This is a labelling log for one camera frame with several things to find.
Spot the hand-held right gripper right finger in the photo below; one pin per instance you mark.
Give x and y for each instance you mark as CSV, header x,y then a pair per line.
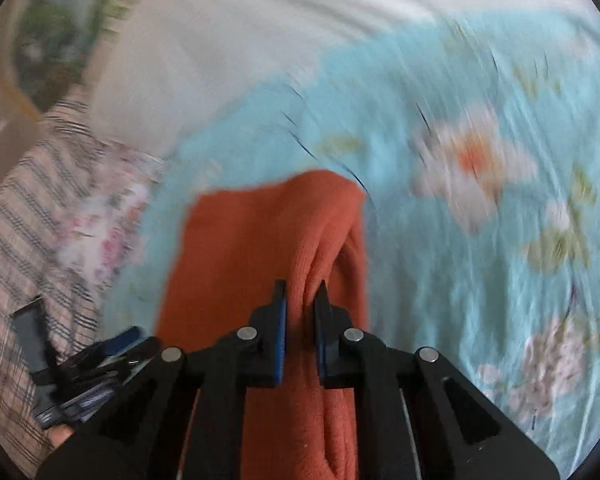
x,y
322,345

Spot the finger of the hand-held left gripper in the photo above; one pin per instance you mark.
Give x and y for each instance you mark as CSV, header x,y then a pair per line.
x,y
135,352
122,337

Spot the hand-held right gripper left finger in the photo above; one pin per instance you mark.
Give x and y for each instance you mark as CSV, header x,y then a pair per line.
x,y
279,340

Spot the orange knitted sweater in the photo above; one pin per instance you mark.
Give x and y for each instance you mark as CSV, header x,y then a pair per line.
x,y
260,230

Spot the person's left hand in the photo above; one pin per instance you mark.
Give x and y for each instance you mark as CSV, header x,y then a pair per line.
x,y
60,435

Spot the white pink floral cloth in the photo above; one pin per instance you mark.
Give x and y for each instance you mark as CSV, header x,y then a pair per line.
x,y
105,230

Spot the blue floral bed sheet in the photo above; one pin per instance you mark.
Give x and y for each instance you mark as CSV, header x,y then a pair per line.
x,y
430,285

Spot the plaid quilt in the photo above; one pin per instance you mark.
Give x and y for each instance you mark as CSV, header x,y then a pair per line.
x,y
15,220

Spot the framed wall picture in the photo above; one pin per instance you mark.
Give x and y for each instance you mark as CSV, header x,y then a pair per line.
x,y
45,35

